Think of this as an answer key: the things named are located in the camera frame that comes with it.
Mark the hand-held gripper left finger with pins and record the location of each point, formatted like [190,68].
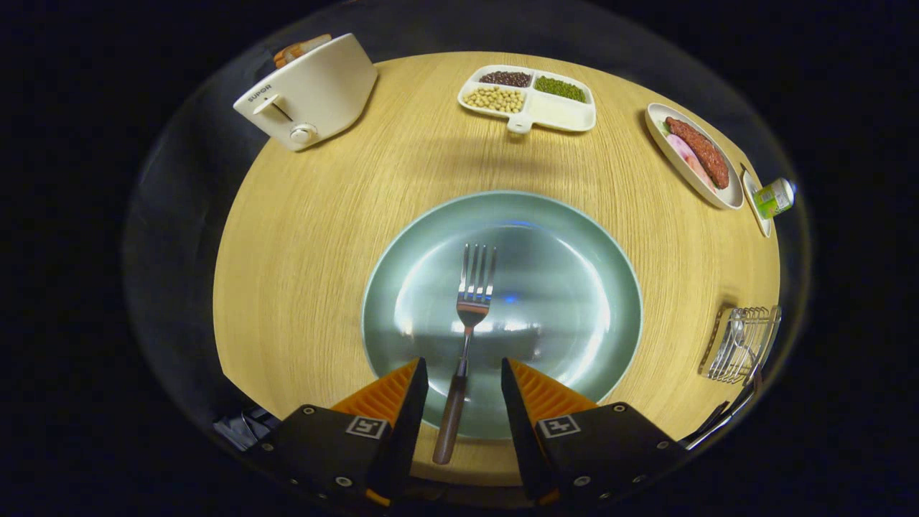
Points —
[409,424]

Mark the white sectioned dish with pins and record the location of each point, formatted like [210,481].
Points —
[560,115]

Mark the dark grey bundle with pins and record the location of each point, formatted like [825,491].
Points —
[240,429]

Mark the cream white toaster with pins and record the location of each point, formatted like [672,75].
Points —
[316,93]

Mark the white plate with meat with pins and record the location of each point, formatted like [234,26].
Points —
[682,169]

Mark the small white square dish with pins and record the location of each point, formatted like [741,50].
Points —
[757,215]

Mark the pile of yellow soybeans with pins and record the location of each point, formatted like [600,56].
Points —
[494,99]

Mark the light blue plate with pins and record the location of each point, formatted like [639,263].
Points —
[560,287]

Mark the toasted bread slice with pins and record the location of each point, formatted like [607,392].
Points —
[301,49]

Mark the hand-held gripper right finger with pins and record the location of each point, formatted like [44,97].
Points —
[518,424]

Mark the perforated metal basket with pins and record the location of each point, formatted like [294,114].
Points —
[757,345]

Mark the green drink bottle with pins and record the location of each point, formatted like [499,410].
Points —
[774,197]

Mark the brown steak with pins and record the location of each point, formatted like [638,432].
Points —
[700,149]

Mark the pink ham slices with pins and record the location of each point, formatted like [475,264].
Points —
[686,156]

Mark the pile of dark red beans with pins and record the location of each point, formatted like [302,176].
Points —
[506,78]

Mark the pile of green beans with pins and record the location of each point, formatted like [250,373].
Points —
[560,88]

